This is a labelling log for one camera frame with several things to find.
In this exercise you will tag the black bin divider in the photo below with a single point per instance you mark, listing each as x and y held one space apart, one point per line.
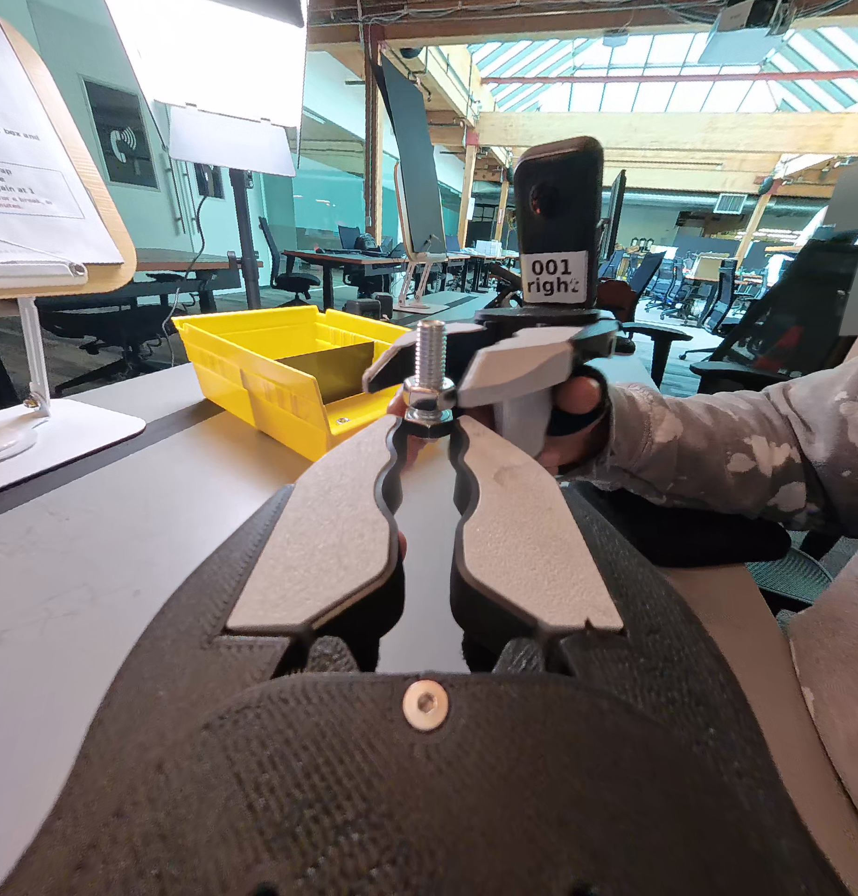
331 371

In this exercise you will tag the white instruction sheet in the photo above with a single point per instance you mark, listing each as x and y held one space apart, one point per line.
23 175

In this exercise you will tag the black office chair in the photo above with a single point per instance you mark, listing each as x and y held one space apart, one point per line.
786 329
282 273

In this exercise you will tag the black light stand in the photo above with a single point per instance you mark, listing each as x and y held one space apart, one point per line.
245 238

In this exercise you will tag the yellow plastic bin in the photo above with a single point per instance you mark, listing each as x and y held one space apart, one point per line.
226 364

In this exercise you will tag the person's right hand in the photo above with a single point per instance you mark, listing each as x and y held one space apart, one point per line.
576 395

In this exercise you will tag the brown office chair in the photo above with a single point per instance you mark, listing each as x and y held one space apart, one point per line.
646 329

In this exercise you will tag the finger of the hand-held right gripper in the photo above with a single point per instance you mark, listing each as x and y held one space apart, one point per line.
394 360
520 364

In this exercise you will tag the silver flange bolt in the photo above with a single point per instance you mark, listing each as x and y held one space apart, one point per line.
430 350

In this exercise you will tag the studio light panel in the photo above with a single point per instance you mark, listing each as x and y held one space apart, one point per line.
212 63

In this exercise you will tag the person's left hand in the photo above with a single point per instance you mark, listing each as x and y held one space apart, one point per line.
402 547

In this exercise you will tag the person's right forearm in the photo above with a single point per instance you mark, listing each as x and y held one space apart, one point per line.
716 448

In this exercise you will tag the black monitor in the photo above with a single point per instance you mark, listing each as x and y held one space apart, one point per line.
614 210

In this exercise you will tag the black display on easel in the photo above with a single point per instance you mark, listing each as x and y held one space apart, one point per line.
415 161

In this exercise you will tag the wooden desk black legs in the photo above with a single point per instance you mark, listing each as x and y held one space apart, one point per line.
345 255

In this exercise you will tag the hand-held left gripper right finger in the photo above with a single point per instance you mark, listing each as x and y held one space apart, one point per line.
534 553

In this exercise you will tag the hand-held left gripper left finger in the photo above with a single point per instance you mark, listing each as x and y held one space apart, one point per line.
317 553

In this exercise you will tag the dark phone icon sign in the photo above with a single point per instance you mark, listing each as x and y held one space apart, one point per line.
121 133

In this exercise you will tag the silver hex nut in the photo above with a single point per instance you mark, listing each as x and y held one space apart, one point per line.
429 395

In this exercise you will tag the ceiling projector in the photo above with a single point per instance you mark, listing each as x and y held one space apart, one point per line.
744 28

